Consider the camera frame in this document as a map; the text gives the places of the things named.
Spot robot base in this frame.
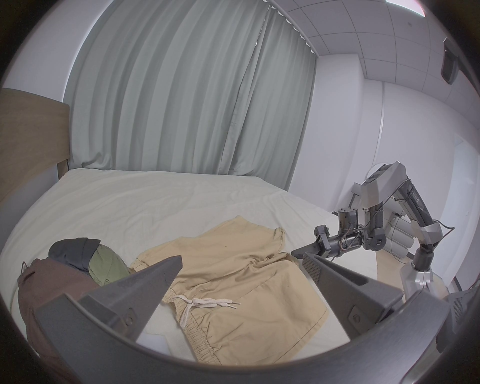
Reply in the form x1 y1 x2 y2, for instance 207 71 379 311
388 214 417 260

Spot black garment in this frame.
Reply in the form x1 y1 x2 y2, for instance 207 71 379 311
49 237 101 271

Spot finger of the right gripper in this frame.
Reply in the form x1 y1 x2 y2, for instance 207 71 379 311
290 242 326 259

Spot brown garment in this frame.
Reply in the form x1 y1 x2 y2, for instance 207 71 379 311
17 258 101 362

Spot tan shorts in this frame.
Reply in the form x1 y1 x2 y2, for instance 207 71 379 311
129 215 329 366

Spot pale grey curtain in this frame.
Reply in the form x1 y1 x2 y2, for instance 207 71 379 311
225 5 317 192
64 0 274 175

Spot white garment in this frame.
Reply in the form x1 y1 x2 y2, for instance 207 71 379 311
136 300 197 362

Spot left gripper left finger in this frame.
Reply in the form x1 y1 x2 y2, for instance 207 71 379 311
77 255 184 343

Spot bed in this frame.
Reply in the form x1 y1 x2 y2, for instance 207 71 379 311
0 88 379 366

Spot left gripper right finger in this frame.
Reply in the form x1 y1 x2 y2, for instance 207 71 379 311
301 252 404 342

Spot green garment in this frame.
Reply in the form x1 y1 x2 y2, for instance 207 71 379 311
89 244 130 287

